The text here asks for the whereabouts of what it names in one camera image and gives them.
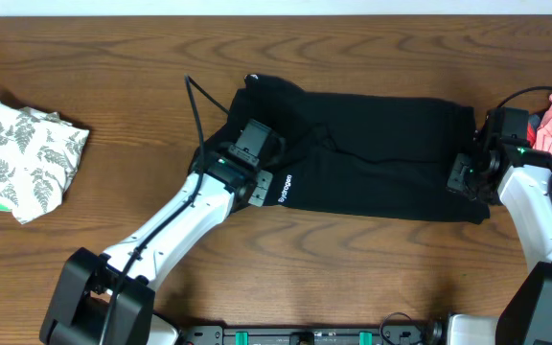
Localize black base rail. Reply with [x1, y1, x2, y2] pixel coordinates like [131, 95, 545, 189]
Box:
[153, 315, 454, 345]

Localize black t-shirt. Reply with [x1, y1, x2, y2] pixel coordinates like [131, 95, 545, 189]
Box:
[205, 75, 490, 224]

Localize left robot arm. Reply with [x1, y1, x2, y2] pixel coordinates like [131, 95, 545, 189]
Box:
[39, 152, 272, 344]

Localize white fern-print fabric bag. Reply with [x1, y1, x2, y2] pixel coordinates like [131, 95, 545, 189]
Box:
[0, 101, 89, 224]

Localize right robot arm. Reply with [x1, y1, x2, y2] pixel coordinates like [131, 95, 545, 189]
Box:
[444, 145, 552, 344]

